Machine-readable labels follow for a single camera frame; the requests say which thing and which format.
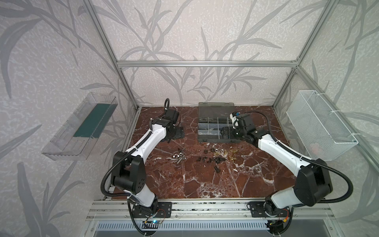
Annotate grey plastic organizer box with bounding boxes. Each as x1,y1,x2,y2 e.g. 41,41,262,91
197,102,240,143

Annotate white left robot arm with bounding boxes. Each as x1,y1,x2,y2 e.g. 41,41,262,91
102,116,184,209

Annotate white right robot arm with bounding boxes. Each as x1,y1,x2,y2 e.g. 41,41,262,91
221,126,333,209

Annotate silver nuts pile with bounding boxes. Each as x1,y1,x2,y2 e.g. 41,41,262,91
171,151,187,164

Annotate brass screws pile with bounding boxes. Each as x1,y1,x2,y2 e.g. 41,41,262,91
224,149,240,162

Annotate black screws pile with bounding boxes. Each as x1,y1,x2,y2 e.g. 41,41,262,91
196,148,227,164

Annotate aluminium back crossbar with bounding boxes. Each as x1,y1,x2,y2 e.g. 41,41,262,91
116,60,297,68

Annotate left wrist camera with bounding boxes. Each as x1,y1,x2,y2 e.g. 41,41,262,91
163,109,179,124

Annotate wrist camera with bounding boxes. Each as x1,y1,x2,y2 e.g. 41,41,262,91
230,112,254,128
163,109,179,124

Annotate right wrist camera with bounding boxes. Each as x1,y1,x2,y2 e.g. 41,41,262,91
230,112,254,128

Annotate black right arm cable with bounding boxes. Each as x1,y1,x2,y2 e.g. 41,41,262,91
245,110,354,204

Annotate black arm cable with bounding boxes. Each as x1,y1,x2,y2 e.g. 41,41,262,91
245,110,354,204
100,148,131,198

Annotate white wire mesh basket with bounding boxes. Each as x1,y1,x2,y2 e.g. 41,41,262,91
286,90,358,161

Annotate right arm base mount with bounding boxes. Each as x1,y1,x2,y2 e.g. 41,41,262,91
246,201,291,218

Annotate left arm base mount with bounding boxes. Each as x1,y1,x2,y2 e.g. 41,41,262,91
132,201,173,218

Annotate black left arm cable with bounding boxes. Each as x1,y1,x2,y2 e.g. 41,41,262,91
100,148,131,198

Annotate clear plastic wall tray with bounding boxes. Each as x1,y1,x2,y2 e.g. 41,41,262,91
41,92,118,161

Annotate aluminium front rail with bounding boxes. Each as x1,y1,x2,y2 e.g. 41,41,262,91
86,198,335,221

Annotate aluminium frame post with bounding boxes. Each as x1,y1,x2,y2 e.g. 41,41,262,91
272,0,339,108

